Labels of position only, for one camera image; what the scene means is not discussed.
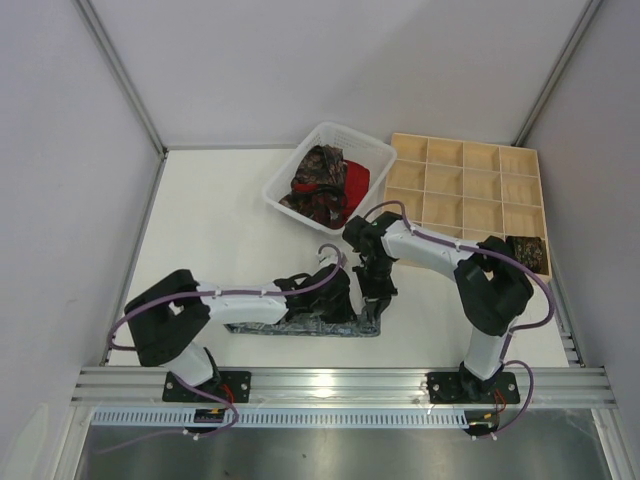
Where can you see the red tie in basket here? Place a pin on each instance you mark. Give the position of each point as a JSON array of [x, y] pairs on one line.
[[356, 186]]

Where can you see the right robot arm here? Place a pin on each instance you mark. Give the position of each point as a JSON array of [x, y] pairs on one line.
[[493, 289]]

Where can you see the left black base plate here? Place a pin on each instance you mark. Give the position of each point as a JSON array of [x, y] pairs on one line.
[[233, 386]]

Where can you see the wooden compartment tray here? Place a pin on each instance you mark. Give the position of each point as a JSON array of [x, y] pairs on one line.
[[468, 189]]

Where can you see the aluminium mounting rail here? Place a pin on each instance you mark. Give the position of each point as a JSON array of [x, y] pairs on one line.
[[554, 388]]

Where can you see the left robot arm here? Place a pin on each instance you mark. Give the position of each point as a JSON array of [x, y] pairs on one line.
[[165, 320]]

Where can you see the white slotted cable duct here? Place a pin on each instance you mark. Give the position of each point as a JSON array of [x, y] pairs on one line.
[[282, 418]]

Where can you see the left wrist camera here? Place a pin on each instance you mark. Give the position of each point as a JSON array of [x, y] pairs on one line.
[[330, 259]]

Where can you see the white plastic basket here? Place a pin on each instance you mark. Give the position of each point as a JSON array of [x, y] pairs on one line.
[[375, 155]]

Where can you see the dark floral tie in basket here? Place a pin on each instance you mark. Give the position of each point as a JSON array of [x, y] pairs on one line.
[[322, 164]]

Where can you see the rolled dark patterned tie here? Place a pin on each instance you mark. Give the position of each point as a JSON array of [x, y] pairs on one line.
[[530, 252]]

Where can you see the blue-grey floral tie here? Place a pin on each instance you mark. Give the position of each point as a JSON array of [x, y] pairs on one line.
[[363, 325]]

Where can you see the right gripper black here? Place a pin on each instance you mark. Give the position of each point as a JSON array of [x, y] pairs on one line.
[[375, 288]]

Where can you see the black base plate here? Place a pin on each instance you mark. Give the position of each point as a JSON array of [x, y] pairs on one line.
[[233, 386], [456, 387]]

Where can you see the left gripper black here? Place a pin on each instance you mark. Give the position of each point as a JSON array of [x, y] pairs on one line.
[[342, 302]]

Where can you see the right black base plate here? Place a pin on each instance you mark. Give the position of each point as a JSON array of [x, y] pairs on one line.
[[456, 387]]

